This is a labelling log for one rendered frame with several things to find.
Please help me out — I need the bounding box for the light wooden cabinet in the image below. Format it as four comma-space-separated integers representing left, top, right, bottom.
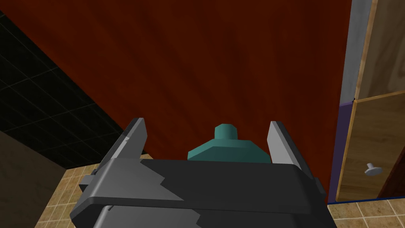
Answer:
335, 0, 405, 203

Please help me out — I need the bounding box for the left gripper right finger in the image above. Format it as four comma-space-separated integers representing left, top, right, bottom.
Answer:
267, 120, 305, 170

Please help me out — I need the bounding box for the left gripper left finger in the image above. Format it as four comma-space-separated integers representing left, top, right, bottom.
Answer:
100, 118, 148, 165

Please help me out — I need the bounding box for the grey cabinet knob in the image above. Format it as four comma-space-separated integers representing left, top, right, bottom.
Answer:
364, 163, 384, 177

